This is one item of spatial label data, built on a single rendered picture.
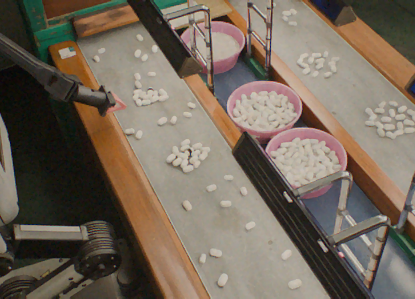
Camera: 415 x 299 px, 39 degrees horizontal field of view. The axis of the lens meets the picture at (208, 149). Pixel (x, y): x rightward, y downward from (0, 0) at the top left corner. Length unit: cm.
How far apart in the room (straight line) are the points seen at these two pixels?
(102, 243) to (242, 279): 42
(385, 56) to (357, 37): 15
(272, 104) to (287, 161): 29
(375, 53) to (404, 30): 153
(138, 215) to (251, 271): 39
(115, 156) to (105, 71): 50
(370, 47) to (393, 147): 52
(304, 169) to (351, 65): 58
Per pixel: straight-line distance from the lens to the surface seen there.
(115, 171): 194
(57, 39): 254
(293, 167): 196
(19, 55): 196
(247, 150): 151
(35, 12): 245
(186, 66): 178
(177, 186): 190
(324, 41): 247
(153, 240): 175
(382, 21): 397
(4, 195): 134
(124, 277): 194
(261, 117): 210
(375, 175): 193
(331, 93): 222
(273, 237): 177
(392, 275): 182
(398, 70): 233
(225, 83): 235
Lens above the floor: 219
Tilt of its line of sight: 46 degrees down
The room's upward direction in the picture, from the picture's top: 4 degrees counter-clockwise
